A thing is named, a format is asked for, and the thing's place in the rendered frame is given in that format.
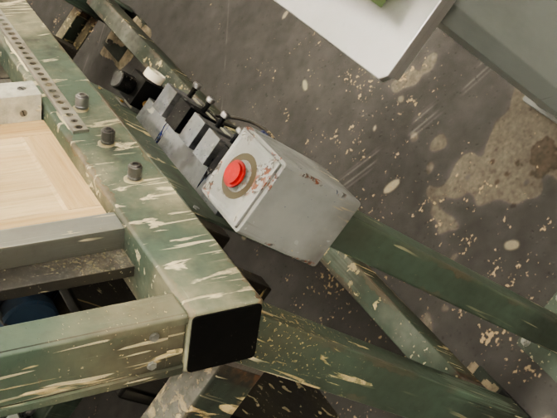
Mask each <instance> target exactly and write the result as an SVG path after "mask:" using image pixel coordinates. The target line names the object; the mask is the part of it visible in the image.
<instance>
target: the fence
mask: <svg viewBox="0 0 557 418"><path fill-rule="evenodd" d="M124 230H125V228H124V226H123V224H122V223H121V221H120V220H119V219H118V218H117V216H116V215H115V213H114V212H110V213H105V214H99V215H93V216H84V217H78V218H73V219H67V220H62V221H52V222H47V223H41V224H35V225H30V226H20V227H14V228H9V229H4V230H0V270H5V269H10V268H15V267H19V266H24V265H34V264H38V263H43V262H48V261H53V260H62V259H67V258H71V257H76V256H82V255H90V254H95V253H100V252H105V251H110V250H119V249H123V248H124Z"/></svg>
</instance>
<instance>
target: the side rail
mask: <svg viewBox="0 0 557 418"><path fill-rule="evenodd" d="M186 324H188V315H187V313H186V311H185V310H184V308H183V307H182V306H181V304H180V303H179V301H178V300H177V298H176V297H175V295H174V294H172V293H170V294H163V295H158V296H154V297H150V298H146V299H138V300H134V301H129V302H124V303H120V304H112V305H108V306H104V307H99V308H95V309H87V310H83V311H79V312H74V313H67V314H62V315H58V316H54V317H49V318H42V319H38V320H33V321H29V322H25V323H17V324H13V325H8V326H4V327H0V417H4V416H10V415H14V414H17V413H21V412H24V411H31V410H35V409H38V408H42V407H45V406H52V405H55V404H59V403H62V402H66V401H73V400H76V399H80V398H83V397H87V396H93V395H97V394H100V393H104V392H108V391H114V390H118V389H121V388H125V387H129V386H135V385H138V384H142V383H145V382H152V381H156V380H159V379H163V378H166V377H173V376H176V375H180V374H182V369H183V363H182V353H183V344H184V337H185V329H186Z"/></svg>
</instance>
